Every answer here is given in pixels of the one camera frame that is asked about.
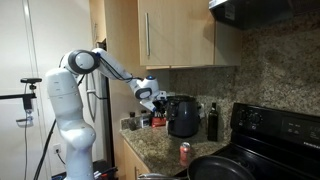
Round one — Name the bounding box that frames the metal cooking pot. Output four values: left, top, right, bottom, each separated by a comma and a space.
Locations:
137, 172, 189, 180

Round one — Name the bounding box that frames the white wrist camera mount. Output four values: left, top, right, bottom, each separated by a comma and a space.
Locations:
146, 90, 168, 113

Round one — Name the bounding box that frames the wooden lower cabinet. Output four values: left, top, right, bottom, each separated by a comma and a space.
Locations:
122, 139, 153, 180

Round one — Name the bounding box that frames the dark glass bottle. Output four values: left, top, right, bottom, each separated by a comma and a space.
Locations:
207, 102, 220, 142

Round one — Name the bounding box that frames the wooden cabinet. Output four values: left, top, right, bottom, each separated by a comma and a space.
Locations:
89, 0, 243, 70
122, 139, 153, 180

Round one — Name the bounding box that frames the white wall outlet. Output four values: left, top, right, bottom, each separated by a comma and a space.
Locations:
52, 143, 63, 155

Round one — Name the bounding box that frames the black air fryer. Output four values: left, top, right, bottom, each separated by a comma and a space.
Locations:
165, 95, 201, 139

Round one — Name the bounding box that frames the black kitchen stove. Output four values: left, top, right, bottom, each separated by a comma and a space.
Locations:
174, 102, 320, 180

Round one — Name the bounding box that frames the black red whey bag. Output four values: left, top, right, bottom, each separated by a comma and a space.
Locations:
151, 111, 168, 128

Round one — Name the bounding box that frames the black camera on stand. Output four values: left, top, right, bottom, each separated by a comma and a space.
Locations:
0, 77, 43, 125

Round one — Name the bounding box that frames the white label spice jar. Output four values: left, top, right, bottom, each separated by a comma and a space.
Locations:
139, 110, 152, 129

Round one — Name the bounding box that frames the red soda can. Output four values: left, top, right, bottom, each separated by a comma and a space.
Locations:
179, 141, 192, 167

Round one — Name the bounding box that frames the small dark pepper shaker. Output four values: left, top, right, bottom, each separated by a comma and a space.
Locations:
128, 111, 138, 132

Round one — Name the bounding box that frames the stainless steel refrigerator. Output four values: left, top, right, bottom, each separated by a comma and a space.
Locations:
84, 39, 114, 164

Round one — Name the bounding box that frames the silver cabinet door handle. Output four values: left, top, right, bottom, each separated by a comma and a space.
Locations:
145, 12, 151, 58

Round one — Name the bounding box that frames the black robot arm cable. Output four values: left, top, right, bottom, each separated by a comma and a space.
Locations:
98, 54, 144, 83

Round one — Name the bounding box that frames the black frying pan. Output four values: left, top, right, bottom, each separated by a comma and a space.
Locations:
187, 155, 256, 180

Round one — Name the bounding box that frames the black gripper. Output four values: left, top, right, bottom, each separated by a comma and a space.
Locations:
153, 98, 169, 118

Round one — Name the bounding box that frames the white backsplash outlet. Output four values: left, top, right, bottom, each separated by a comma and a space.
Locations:
199, 103, 206, 120

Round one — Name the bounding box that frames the wooden upper cabinet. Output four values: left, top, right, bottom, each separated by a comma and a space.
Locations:
89, 0, 243, 70

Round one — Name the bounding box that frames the black range hood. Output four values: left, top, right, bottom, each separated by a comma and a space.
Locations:
208, 0, 320, 31

